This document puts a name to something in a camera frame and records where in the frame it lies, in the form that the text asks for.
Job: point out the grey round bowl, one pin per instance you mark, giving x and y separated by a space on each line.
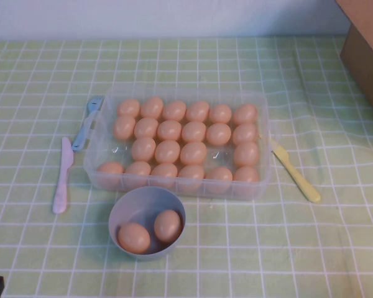
136 205

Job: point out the brown cardboard box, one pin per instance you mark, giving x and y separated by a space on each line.
366 46

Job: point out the clear plastic egg box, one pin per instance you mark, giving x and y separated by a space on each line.
216 155

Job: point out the light brown egg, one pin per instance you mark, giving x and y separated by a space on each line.
218 133
164 174
193 153
246 154
167 225
246 178
133 238
146 127
219 178
245 114
124 127
152 107
110 174
174 110
245 133
220 113
197 110
128 107
191 177
143 149
167 151
194 131
137 172
169 130

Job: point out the pink plastic knife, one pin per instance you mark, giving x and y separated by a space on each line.
62 186

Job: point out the blue plastic fork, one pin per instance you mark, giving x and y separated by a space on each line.
81 136

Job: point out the yellow plastic knife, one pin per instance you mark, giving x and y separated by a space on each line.
298 180

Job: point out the green checked tablecloth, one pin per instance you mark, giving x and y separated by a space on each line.
267 248

